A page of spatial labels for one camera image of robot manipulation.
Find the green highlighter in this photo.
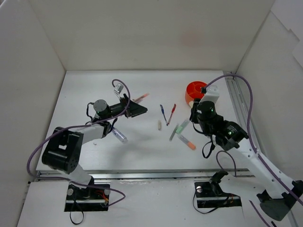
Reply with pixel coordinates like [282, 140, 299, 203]
[176, 120, 190, 134]

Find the grey green pen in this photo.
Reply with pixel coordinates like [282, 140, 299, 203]
[169, 124, 179, 141]

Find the red gel pen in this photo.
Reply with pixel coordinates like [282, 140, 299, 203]
[167, 104, 177, 126]

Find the orange highlighter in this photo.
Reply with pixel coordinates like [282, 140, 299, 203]
[178, 134, 196, 150]

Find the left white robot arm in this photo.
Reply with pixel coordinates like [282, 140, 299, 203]
[42, 94, 148, 199]

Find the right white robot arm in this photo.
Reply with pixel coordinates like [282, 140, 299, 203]
[190, 98, 303, 221]

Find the pink capped pen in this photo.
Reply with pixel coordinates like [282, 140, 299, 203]
[133, 93, 149, 102]

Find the blue gel pen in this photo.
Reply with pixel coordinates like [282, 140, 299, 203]
[160, 104, 168, 125]

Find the orange round divided container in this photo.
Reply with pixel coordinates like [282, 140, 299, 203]
[185, 81, 207, 107]

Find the clear blue glue bottle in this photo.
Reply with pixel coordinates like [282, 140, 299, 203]
[112, 128, 128, 144]

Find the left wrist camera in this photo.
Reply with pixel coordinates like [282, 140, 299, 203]
[114, 83, 124, 100]

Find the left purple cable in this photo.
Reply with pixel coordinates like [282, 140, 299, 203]
[26, 79, 131, 209]

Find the purple cable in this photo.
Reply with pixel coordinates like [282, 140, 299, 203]
[26, 79, 131, 209]
[201, 74, 303, 227]

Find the aluminium frame rail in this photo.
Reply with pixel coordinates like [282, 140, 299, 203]
[225, 76, 301, 227]

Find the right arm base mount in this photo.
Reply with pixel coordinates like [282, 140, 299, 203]
[194, 181, 242, 210]

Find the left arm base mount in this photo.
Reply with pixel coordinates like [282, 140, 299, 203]
[64, 184, 109, 212]

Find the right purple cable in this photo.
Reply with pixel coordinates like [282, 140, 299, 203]
[201, 74, 303, 227]

